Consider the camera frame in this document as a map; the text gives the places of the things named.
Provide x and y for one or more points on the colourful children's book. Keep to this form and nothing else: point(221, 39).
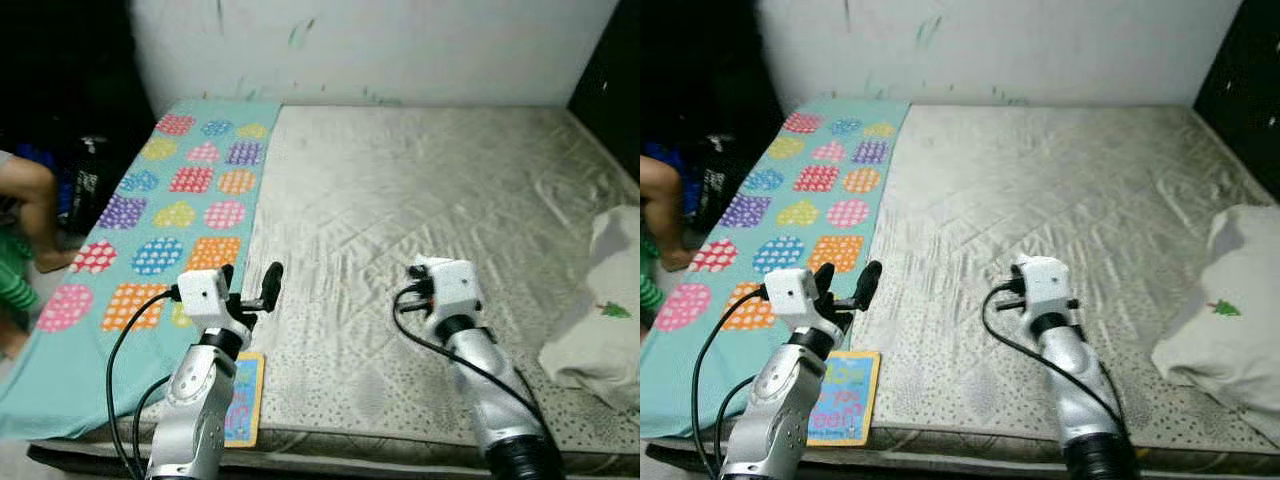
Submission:
point(248, 400)
point(845, 400)

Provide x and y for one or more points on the white pillow with green tree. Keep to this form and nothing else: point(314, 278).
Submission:
point(600, 340)
point(1230, 350)

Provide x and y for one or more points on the grey quilted mattress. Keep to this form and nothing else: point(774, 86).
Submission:
point(1050, 190)
point(420, 190)

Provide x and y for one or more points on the black bag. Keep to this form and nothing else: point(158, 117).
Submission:
point(90, 185)
point(715, 180)

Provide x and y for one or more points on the teal blanket with dotted shapes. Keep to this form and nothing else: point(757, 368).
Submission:
point(60, 380)
point(690, 380)

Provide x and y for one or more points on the person in grey shorts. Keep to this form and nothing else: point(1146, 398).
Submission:
point(660, 200)
point(35, 200)

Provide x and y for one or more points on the large black furniture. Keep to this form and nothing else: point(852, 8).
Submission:
point(70, 60)
point(700, 60)

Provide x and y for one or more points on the dark tufted headboard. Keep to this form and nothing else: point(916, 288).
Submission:
point(1245, 80)
point(615, 80)

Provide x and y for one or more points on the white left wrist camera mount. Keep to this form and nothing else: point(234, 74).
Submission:
point(792, 293)
point(203, 292)

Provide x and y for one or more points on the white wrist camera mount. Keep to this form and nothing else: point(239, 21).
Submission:
point(792, 293)
point(455, 285)
point(1045, 285)
point(203, 292)

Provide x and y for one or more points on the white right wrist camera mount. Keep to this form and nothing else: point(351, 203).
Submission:
point(455, 285)
point(1045, 285)

